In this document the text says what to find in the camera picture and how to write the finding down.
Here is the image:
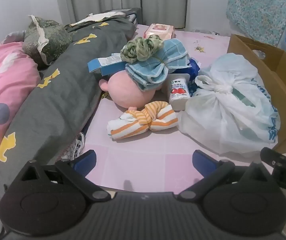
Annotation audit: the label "blue and white carton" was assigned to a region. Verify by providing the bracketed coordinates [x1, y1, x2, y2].
[87, 53, 133, 77]

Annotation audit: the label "cardboard box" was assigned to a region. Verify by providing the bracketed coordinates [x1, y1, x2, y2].
[226, 34, 286, 154]

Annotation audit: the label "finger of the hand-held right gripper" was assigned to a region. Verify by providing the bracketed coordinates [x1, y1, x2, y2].
[260, 147, 286, 193]

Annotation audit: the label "black box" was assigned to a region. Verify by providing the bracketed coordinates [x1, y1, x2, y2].
[93, 7, 143, 26]

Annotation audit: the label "pink plush toy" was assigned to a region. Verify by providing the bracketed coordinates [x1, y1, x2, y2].
[99, 70, 162, 106]

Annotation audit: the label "green patterned pillow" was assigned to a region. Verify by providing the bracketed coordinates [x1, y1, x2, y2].
[23, 15, 73, 68]

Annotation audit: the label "pink wet wipes pack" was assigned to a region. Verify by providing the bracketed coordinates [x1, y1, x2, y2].
[143, 23, 175, 40]

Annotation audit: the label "turquoise floral cloth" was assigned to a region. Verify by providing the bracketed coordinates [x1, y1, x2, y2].
[226, 0, 286, 47]

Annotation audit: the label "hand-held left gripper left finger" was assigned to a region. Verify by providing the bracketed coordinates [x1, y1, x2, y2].
[16, 149, 112, 203]

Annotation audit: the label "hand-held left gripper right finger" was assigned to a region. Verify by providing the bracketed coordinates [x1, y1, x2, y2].
[178, 150, 273, 202]

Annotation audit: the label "green patterned scrunched cloth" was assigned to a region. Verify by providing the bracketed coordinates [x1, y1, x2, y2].
[120, 35, 164, 63]

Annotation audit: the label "white mesh net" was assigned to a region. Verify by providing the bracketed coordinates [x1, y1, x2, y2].
[58, 132, 85, 162]

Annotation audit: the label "orange striped towel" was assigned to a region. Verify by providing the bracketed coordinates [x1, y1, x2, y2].
[107, 100, 178, 140]

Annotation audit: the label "white plastic bag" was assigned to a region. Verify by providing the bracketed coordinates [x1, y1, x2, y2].
[177, 53, 281, 158]

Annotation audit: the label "pink dotted blanket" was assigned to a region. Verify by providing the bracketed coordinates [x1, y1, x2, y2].
[0, 39, 42, 203]

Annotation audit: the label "grey curtain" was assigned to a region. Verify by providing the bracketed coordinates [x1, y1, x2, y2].
[54, 0, 191, 30]

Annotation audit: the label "dark grey quilt yellow prints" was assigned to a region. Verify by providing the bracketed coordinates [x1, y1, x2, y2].
[0, 15, 137, 205]

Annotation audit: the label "blue plastic bag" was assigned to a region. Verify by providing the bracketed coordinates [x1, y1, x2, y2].
[186, 58, 201, 97]

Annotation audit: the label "blue checked towel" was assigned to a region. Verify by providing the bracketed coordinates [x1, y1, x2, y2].
[125, 39, 190, 91]

